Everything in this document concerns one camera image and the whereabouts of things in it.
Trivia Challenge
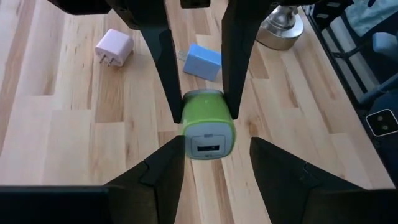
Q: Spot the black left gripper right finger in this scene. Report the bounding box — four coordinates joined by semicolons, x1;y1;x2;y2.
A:
250;136;364;224

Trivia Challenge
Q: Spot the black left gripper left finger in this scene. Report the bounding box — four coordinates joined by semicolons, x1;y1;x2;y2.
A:
107;135;187;224

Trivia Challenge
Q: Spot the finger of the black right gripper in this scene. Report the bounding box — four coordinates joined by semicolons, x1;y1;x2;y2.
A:
107;0;183;124
221;0;280;121

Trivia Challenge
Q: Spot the blue multi-port wall charger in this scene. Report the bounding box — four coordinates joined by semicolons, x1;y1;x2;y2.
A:
177;42;223;82

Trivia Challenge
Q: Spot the pink wall charger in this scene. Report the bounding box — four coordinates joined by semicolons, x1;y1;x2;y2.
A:
94;28;135;68

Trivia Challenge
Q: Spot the green white wall charger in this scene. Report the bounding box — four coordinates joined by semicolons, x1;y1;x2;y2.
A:
181;89;236;161

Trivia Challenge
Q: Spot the white lamp shade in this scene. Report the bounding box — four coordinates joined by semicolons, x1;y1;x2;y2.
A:
255;4;305;52

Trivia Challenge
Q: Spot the smartphone with two lenses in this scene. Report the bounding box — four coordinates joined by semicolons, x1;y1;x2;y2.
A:
366;108;398;138

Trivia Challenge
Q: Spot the person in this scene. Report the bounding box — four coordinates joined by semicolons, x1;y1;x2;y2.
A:
344;0;398;62

